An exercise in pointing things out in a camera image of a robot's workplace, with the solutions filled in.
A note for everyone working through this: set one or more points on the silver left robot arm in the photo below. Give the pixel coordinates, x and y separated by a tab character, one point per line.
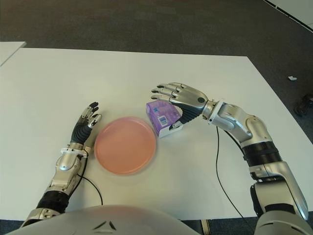
64	162

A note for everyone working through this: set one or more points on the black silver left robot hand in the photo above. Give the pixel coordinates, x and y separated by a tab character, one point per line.
81	133

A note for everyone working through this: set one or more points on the adjacent white table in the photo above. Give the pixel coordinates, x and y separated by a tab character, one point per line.
8	50

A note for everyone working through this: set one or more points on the round pink plate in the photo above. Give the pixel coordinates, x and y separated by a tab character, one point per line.
124	147

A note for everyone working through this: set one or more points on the grey robot torso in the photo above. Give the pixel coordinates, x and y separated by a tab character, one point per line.
97	220

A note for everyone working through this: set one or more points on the small white floor scrap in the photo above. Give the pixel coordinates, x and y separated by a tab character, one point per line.
291	78

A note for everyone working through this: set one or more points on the purple tissue paper pack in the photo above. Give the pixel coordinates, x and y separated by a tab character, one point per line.
161	112

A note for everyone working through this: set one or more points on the grey table leg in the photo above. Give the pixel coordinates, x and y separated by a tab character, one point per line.
205	227

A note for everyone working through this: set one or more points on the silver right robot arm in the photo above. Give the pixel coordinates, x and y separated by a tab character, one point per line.
244	122

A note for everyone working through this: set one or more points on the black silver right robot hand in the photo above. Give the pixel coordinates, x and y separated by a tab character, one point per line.
190	98

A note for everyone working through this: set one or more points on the dark shoes on floor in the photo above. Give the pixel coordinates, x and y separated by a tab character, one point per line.
304	105

